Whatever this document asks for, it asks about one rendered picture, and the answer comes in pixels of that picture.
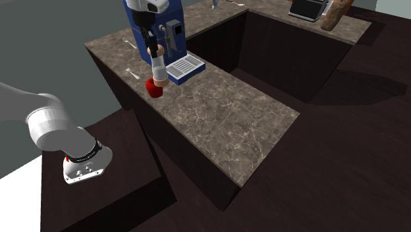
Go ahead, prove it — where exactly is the brown bread loaf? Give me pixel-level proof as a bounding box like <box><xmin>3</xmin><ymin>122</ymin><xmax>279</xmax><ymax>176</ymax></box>
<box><xmin>319</xmin><ymin>0</ymin><xmax>353</xmax><ymax>32</ymax></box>

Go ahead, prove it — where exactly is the blue coffee machine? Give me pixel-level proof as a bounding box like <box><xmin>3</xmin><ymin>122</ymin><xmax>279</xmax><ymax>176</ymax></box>
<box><xmin>123</xmin><ymin>0</ymin><xmax>207</xmax><ymax>86</ymax></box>

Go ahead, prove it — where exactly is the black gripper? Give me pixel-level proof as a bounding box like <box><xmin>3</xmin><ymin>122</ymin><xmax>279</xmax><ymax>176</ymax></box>
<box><xmin>131</xmin><ymin>8</ymin><xmax>157</xmax><ymax>57</ymax></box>

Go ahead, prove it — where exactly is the black silver toaster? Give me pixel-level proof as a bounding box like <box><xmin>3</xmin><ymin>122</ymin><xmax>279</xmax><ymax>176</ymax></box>
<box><xmin>288</xmin><ymin>0</ymin><xmax>330</xmax><ymax>23</ymax></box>

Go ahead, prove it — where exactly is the dark robot stand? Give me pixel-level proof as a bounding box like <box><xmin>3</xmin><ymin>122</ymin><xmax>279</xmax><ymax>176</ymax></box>
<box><xmin>40</xmin><ymin>108</ymin><xmax>178</xmax><ymax>232</ymax></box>

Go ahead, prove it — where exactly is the wooden clear pepper grinder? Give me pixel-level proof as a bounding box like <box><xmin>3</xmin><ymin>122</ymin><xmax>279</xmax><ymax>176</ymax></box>
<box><xmin>146</xmin><ymin>44</ymin><xmax>171</xmax><ymax>88</ymax></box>

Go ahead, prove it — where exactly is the silver spoon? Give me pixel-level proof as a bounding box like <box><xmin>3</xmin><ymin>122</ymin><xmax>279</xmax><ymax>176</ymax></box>
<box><xmin>122</xmin><ymin>37</ymin><xmax>138</xmax><ymax>50</ymax></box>
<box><xmin>124</xmin><ymin>67</ymin><xmax>141</xmax><ymax>80</ymax></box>

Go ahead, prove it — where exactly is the red apple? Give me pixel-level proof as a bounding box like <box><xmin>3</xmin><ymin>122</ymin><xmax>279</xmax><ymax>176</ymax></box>
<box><xmin>145</xmin><ymin>78</ymin><xmax>164</xmax><ymax>99</ymax></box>

